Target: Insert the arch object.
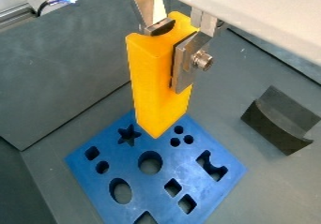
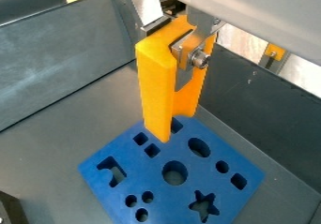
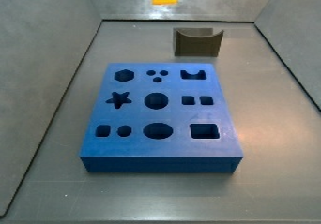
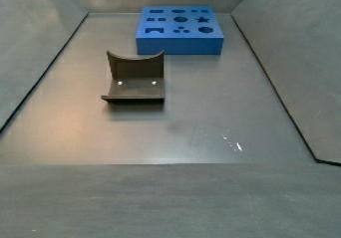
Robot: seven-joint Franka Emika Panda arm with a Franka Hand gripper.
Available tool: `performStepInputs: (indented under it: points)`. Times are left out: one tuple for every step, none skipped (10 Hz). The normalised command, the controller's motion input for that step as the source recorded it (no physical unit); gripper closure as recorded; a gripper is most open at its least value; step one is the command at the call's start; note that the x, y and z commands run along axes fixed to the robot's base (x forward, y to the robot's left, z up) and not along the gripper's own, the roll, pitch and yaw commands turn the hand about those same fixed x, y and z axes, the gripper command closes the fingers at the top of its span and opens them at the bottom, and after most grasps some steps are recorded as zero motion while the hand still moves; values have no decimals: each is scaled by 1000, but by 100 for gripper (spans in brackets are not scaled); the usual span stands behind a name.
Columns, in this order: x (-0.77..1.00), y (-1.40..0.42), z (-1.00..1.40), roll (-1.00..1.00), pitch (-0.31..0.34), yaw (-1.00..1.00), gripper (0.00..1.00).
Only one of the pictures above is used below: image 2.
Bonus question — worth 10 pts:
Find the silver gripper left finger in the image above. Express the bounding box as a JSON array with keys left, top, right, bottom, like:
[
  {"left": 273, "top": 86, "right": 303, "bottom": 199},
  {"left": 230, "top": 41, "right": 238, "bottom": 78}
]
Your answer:
[{"left": 126, "top": 0, "right": 171, "bottom": 40}]

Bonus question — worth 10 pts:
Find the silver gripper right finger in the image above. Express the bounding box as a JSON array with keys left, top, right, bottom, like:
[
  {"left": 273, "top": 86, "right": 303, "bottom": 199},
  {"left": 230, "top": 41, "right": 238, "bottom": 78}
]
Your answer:
[{"left": 170, "top": 7, "right": 226, "bottom": 91}]

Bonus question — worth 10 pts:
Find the black object at corner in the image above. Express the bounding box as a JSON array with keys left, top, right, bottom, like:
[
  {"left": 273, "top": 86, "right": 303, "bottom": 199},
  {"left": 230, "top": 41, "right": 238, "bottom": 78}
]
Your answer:
[{"left": 0, "top": 191, "right": 30, "bottom": 224}]

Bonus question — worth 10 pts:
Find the dark grey tray bin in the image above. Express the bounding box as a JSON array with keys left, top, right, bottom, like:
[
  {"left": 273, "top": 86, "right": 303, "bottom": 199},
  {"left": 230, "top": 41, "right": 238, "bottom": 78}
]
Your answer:
[{"left": 0, "top": 0, "right": 321, "bottom": 224}]

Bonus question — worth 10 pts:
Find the blue shape sorter board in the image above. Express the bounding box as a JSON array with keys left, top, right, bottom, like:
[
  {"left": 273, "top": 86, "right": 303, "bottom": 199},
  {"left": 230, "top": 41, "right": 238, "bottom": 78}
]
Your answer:
[{"left": 79, "top": 116, "right": 265, "bottom": 224}]

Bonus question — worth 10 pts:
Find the yellow bracket on rail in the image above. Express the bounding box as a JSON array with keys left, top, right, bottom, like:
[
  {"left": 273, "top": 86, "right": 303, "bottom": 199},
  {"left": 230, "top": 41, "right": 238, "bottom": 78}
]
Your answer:
[{"left": 258, "top": 43, "right": 290, "bottom": 74}]

